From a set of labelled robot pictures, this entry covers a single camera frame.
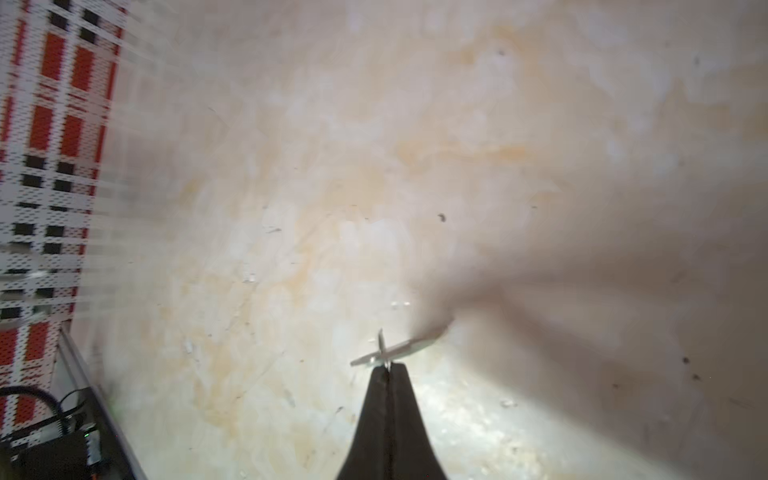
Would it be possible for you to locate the small key with teal tag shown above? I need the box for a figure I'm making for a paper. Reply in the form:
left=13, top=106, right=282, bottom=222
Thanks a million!
left=349, top=324, right=449, bottom=368

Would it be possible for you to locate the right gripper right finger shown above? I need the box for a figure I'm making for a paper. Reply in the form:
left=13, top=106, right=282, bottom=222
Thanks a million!
left=386, top=363, right=447, bottom=480

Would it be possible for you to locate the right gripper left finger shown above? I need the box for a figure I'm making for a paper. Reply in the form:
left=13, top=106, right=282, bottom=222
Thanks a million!
left=337, top=366, right=390, bottom=480

